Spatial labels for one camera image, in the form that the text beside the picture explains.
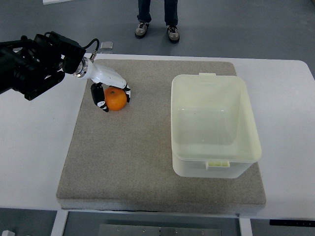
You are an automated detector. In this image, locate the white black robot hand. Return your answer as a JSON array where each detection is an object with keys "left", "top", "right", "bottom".
[{"left": 73, "top": 57, "right": 131, "bottom": 112}]

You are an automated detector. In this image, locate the orange fruit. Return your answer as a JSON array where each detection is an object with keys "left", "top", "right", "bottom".
[{"left": 104, "top": 87, "right": 127, "bottom": 111}]

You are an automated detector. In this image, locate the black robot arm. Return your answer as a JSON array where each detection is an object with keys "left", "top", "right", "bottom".
[{"left": 0, "top": 31, "right": 99, "bottom": 101}]

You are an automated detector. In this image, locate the white plastic box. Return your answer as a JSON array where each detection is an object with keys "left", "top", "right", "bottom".
[{"left": 170, "top": 73, "right": 262, "bottom": 178}]

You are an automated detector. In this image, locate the silver floor plate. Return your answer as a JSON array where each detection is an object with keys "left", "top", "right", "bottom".
[{"left": 100, "top": 41, "right": 113, "bottom": 51}]

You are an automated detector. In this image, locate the person in jeans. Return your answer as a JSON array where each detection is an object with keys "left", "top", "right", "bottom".
[{"left": 134, "top": 0, "right": 181, "bottom": 44}]

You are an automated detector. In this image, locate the grey felt mat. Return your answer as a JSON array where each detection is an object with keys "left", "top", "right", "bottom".
[{"left": 56, "top": 59, "right": 266, "bottom": 213}]

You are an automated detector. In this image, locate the white table leg left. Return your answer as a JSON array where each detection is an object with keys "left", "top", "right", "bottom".
[{"left": 51, "top": 209, "right": 68, "bottom": 236}]

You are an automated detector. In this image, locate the white table leg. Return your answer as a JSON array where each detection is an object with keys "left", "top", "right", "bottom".
[
  {"left": 239, "top": 217, "right": 253, "bottom": 236},
  {"left": 51, "top": 209, "right": 68, "bottom": 236}
]

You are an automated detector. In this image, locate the small white floor object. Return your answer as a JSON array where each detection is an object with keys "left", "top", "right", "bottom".
[{"left": 1, "top": 230, "right": 15, "bottom": 236}]

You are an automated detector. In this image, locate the white table leg right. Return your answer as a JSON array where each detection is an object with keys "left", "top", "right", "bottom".
[{"left": 239, "top": 217, "right": 253, "bottom": 236}]

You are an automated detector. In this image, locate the black table control panel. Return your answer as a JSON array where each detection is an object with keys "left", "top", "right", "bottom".
[{"left": 269, "top": 219, "right": 315, "bottom": 228}]

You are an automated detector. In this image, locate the grey metal base plate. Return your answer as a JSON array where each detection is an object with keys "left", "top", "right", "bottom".
[{"left": 98, "top": 224, "right": 222, "bottom": 236}]

